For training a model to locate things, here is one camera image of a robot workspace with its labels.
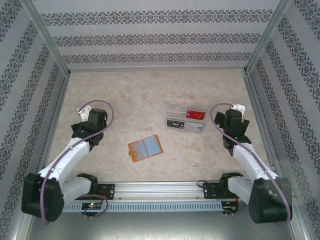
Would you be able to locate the silver card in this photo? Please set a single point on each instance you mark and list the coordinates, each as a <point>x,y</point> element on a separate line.
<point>196,127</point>

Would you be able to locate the red vip card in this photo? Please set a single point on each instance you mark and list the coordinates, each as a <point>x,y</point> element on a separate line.
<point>198,115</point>
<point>188,113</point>

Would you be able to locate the clear acrylic card organizer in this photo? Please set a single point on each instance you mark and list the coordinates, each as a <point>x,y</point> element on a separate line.
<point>177,111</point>

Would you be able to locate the orange leather card holder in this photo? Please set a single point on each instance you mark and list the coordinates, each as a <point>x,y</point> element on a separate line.
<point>150,146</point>

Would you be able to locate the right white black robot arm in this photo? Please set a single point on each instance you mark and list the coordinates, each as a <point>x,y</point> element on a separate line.
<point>252,160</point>

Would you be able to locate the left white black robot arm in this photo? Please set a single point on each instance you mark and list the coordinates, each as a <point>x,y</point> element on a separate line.
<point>67,155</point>

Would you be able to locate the black vip card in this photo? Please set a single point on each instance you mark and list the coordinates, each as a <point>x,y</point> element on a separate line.
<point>175,124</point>

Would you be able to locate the grey metal sheet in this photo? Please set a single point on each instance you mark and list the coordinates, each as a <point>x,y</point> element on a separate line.
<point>160,225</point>

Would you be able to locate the right aluminium side rail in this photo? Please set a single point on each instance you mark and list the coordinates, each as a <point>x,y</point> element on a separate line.
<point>260,112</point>

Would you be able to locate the aluminium side rail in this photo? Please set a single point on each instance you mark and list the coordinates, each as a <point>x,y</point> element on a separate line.
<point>55,122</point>
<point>260,112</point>

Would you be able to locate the left aluminium side rail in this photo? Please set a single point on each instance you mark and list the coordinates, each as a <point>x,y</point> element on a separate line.
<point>55,122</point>

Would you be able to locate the aluminium back rail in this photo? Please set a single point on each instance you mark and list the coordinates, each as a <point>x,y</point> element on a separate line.
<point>157,70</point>

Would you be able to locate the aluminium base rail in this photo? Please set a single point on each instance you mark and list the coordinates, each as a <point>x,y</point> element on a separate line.
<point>160,190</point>

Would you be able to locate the right aluminium frame post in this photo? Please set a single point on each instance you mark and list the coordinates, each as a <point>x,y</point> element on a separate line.
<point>267,37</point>

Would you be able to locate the aluminium frame post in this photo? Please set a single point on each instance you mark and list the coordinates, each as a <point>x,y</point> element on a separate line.
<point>48,37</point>
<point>267,37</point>

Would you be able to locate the left aluminium frame post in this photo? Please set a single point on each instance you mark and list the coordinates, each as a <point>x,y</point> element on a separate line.
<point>48,37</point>

